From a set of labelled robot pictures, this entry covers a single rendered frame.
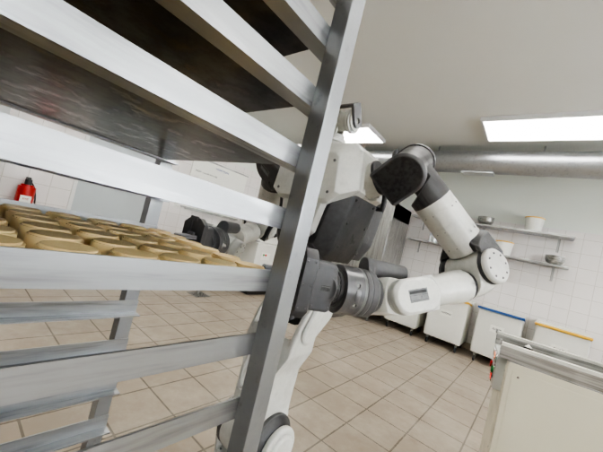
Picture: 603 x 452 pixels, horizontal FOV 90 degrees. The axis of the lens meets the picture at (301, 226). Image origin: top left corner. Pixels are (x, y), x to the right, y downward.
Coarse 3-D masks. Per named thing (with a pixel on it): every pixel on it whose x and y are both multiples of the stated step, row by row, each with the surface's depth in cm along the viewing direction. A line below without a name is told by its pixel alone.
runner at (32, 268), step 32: (0, 256) 21; (32, 256) 22; (64, 256) 24; (96, 256) 25; (0, 288) 21; (32, 288) 23; (64, 288) 24; (96, 288) 26; (128, 288) 28; (160, 288) 30; (192, 288) 33; (224, 288) 36; (256, 288) 40
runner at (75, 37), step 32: (0, 0) 19; (32, 0) 20; (32, 32) 21; (64, 32) 22; (96, 32) 23; (96, 64) 23; (128, 64) 25; (160, 64) 27; (160, 96) 27; (192, 96) 30; (224, 128) 33; (256, 128) 36; (288, 160) 41
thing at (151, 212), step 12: (168, 168) 71; (144, 204) 70; (156, 204) 70; (144, 216) 69; (156, 216) 71; (120, 324) 68; (120, 336) 69; (96, 408) 67; (108, 408) 69; (84, 444) 68
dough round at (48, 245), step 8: (48, 240) 28; (56, 240) 29; (40, 248) 26; (48, 248) 26; (56, 248) 26; (64, 248) 27; (72, 248) 27; (80, 248) 28; (88, 248) 29; (96, 248) 30
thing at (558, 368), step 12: (504, 348) 120; (516, 348) 118; (516, 360) 117; (528, 360) 116; (540, 360) 114; (552, 360) 112; (552, 372) 112; (564, 372) 110; (576, 372) 108; (588, 372) 107; (588, 384) 106; (600, 384) 105
